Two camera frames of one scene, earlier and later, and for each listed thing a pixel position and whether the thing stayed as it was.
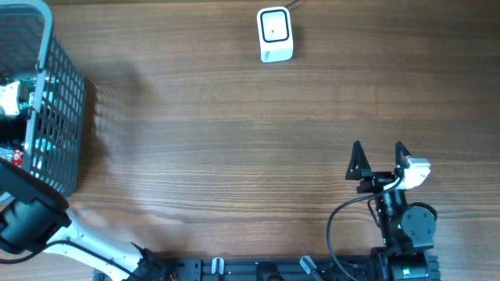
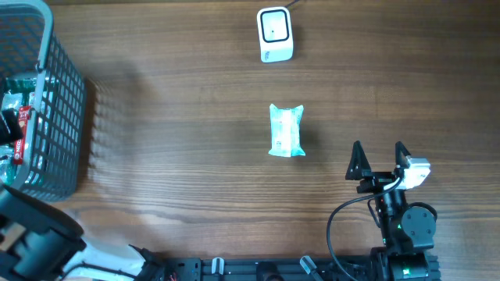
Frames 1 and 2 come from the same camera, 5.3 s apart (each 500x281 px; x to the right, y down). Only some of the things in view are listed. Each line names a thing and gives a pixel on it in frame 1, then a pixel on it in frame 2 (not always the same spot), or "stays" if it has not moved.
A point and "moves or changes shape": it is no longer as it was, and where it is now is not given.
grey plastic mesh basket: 53,94 stays
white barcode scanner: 275,33 stays
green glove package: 46,139 moves or changes shape
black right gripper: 379,178 stays
